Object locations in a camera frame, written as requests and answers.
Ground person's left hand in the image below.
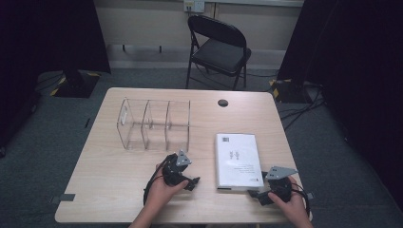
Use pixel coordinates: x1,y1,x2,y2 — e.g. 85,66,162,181
144,162,190,213

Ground black floor cables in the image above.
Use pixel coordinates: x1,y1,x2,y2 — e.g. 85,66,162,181
278,84,328,131

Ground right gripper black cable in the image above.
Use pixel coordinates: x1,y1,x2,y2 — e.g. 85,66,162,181
290,181,312,219

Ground black stand base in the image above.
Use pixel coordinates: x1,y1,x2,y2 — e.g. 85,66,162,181
49,69,103,99
269,77,316,105

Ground black curtain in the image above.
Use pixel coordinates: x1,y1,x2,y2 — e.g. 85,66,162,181
0,0,112,150
277,0,403,203

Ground black folding chair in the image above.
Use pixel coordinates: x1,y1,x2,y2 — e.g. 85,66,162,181
184,13,253,91

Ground grey wall cable duct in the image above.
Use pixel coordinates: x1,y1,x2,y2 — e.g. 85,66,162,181
204,0,305,9

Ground white book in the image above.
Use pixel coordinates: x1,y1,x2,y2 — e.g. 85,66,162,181
214,132,265,192

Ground person's right hand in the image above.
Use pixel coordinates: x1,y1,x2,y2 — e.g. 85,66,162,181
267,175,311,223

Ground clear acrylic file organizer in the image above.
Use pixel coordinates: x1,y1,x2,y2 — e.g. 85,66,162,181
116,97,192,153

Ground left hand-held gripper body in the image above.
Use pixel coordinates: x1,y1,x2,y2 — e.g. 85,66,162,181
162,149,193,187

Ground white wall outlet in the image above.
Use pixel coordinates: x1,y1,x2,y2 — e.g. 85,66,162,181
183,0,206,14

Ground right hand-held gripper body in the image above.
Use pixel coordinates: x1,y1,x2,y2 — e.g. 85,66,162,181
264,165,299,203

